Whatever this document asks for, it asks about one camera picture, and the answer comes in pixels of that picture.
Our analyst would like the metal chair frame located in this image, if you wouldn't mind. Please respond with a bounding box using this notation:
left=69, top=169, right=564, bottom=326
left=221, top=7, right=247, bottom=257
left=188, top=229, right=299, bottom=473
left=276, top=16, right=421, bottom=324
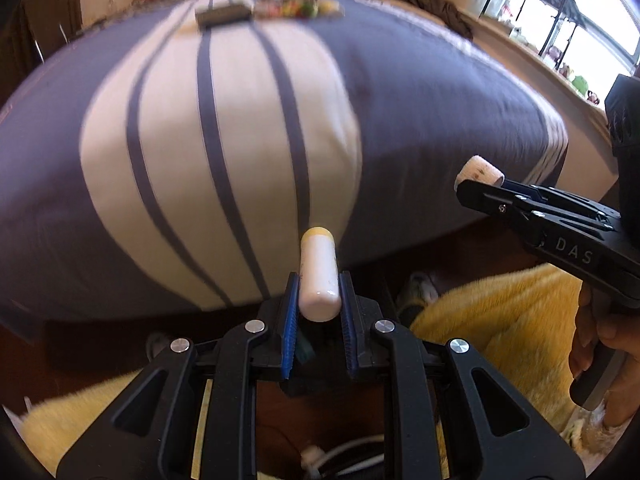
left=29, top=22, right=69, bottom=62

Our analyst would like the yellow fluffy blanket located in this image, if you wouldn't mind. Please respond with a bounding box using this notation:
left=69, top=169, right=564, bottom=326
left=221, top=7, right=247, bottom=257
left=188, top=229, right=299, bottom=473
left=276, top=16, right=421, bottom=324
left=22, top=264, right=608, bottom=480

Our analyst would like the small white paper roll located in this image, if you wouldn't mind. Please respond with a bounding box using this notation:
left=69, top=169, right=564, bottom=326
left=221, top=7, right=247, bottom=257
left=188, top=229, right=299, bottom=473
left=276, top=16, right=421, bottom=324
left=454, top=156, right=505, bottom=191

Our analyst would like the blue and white striped duvet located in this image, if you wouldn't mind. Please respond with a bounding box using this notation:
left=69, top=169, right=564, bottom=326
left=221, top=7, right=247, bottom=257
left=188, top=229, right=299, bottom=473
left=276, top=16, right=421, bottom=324
left=0, top=0, right=571, bottom=322

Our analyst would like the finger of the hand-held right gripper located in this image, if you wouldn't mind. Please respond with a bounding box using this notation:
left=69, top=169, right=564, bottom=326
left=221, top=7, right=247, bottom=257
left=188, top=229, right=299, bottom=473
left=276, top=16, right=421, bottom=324
left=501, top=179, right=622, bottom=220
left=456, top=179, right=622, bottom=247

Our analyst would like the grey slipper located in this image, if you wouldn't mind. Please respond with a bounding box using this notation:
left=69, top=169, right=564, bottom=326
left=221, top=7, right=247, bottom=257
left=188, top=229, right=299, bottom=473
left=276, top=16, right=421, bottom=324
left=397, top=271, right=442, bottom=322

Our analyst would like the pile of colourful packets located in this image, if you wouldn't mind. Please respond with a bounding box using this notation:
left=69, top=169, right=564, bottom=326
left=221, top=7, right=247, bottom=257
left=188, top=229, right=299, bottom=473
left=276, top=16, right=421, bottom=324
left=252, top=0, right=344, bottom=20

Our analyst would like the white tube with yellow cap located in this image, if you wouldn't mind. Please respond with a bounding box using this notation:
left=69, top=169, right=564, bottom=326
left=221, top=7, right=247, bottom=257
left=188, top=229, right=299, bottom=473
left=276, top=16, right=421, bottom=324
left=298, top=226, right=341, bottom=323

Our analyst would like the person's right hand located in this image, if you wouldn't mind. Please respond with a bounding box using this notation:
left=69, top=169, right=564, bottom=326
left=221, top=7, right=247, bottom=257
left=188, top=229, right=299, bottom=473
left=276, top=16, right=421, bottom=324
left=569, top=289, right=640, bottom=427

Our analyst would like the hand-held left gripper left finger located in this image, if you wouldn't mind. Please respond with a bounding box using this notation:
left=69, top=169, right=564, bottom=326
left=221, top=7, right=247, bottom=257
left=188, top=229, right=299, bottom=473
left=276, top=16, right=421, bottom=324
left=56, top=271, right=301, bottom=480

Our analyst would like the small dark box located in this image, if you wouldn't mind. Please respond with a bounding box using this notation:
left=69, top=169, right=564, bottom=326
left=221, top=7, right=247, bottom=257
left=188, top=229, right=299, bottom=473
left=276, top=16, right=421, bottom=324
left=195, top=4, right=252, bottom=30

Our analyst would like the white cable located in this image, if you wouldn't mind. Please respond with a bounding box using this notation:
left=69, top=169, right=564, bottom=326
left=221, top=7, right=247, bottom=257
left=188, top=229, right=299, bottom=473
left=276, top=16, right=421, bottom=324
left=300, top=439, right=386, bottom=480

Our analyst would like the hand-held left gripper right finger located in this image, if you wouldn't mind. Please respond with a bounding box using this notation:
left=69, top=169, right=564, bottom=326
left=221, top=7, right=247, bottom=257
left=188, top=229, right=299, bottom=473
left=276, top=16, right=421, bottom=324
left=339, top=270, right=586, bottom=480

